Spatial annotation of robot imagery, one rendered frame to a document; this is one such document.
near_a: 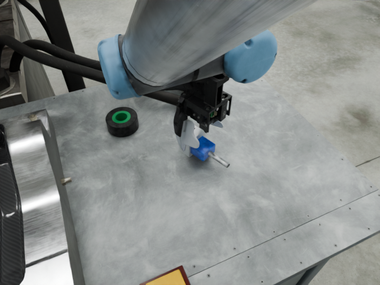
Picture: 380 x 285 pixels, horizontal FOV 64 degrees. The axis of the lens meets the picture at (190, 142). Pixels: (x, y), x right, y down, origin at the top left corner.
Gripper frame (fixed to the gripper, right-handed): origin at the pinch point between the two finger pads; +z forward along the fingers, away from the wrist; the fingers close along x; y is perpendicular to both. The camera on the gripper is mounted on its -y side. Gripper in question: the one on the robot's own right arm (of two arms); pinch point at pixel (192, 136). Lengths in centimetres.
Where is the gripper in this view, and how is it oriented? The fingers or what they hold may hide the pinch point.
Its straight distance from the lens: 70.6
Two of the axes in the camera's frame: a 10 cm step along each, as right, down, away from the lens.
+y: 7.3, 5.0, -4.6
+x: 6.8, -5.4, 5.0
